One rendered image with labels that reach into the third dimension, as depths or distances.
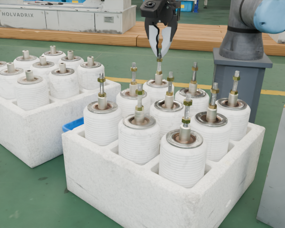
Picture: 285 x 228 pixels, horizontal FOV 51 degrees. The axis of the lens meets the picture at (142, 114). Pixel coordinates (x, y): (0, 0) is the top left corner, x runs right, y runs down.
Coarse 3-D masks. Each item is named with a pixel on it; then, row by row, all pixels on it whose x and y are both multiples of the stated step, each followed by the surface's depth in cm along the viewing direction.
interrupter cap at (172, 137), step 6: (168, 132) 62; (174, 132) 62; (192, 132) 62; (168, 138) 60; (174, 138) 60; (192, 138) 60; (198, 138) 60; (174, 144) 57; (180, 144) 58; (186, 144) 58; (192, 144) 58; (198, 144) 58
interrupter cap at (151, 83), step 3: (147, 81) 91; (150, 81) 91; (153, 81) 91; (162, 81) 91; (165, 81) 91; (147, 84) 88; (150, 84) 89; (153, 84) 89; (162, 84) 90; (165, 84) 89; (153, 87) 87; (156, 87) 87; (159, 87) 87; (162, 87) 87; (165, 87) 87
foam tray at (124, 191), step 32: (256, 128) 80; (64, 160) 79; (96, 160) 69; (128, 160) 65; (224, 160) 66; (256, 160) 84; (96, 192) 74; (128, 192) 65; (160, 192) 58; (192, 192) 56; (224, 192) 67; (128, 224) 69; (160, 224) 62; (192, 224) 56
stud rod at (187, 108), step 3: (189, 93) 56; (186, 96) 56; (189, 96) 56; (186, 99) 56; (189, 99) 56; (186, 108) 57; (189, 108) 57; (186, 111) 57; (189, 111) 57; (186, 114) 57; (186, 117) 58; (183, 123) 59; (183, 126) 59; (186, 126) 58
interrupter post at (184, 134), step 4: (188, 124) 60; (180, 128) 59; (184, 128) 58; (188, 128) 58; (180, 132) 59; (184, 132) 58; (188, 132) 58; (180, 136) 59; (184, 136) 59; (188, 136) 59; (180, 140) 60; (184, 140) 59; (188, 140) 59
